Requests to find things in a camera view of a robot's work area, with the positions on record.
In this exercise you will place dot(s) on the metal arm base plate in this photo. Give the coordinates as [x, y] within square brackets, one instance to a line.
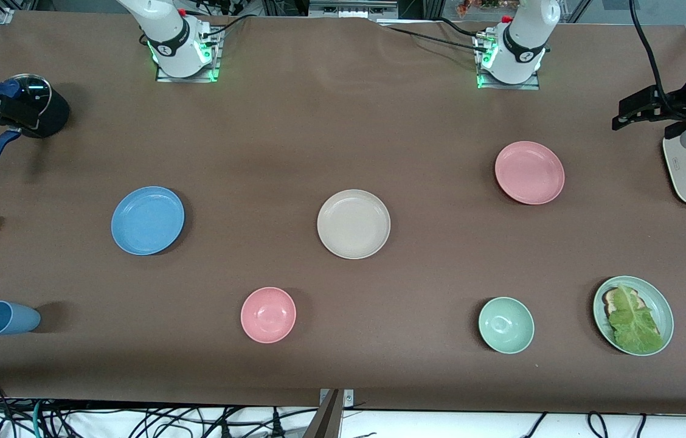
[216, 61]
[504, 86]

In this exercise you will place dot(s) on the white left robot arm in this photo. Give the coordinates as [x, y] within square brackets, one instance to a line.
[522, 45]

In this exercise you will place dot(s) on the small green bowl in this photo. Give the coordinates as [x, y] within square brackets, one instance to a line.
[506, 325]

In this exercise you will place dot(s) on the small metal bracket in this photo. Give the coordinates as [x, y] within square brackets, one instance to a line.
[349, 398]

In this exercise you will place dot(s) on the small pink bowl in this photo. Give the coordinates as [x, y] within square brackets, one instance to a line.
[268, 315]

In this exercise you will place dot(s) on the green plate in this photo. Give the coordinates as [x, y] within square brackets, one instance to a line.
[662, 310]

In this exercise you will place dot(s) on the toasted bread slice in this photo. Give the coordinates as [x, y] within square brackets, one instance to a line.
[610, 299]

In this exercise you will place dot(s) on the blue plate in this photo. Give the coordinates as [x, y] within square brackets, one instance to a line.
[148, 220]

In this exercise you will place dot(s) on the pink plate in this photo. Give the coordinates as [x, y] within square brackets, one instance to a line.
[530, 173]

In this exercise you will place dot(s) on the colourful toy food pile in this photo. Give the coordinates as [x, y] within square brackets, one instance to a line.
[483, 6]

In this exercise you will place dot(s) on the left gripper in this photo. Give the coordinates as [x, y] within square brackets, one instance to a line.
[679, 103]

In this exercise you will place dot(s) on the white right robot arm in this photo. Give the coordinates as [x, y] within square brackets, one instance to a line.
[173, 42]

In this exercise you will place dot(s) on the dark slanted bar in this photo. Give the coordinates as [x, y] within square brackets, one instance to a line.
[326, 420]

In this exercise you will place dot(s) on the green lettuce leaf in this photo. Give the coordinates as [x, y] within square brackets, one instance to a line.
[635, 322]

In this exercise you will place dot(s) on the grey metal box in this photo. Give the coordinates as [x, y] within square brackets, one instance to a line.
[352, 7]

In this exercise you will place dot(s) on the blue plastic cup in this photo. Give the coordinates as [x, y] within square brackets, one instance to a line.
[8, 319]

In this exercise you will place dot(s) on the beige plate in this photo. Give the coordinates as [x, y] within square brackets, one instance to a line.
[354, 224]

